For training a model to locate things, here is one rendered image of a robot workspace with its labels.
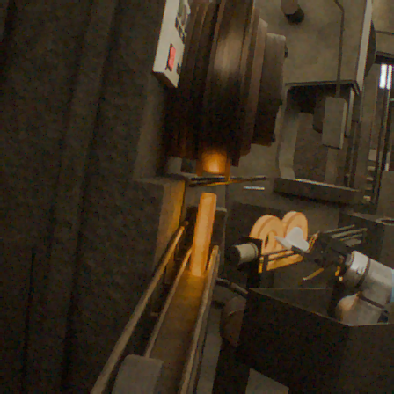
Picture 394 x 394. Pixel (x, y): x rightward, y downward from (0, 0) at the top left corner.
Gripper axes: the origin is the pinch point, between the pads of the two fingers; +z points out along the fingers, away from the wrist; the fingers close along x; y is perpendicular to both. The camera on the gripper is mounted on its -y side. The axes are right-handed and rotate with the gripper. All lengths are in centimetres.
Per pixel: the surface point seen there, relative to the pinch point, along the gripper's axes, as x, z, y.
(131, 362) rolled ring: 122, 18, -6
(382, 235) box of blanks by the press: -181, -71, 16
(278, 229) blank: -35.9, -2.1, 0.9
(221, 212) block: -7.1, 16.3, -0.1
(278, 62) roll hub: 26.1, 19.2, 37.5
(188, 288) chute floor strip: 30.8, 15.6, -15.2
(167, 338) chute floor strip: 64, 15, -19
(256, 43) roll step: 29, 25, 39
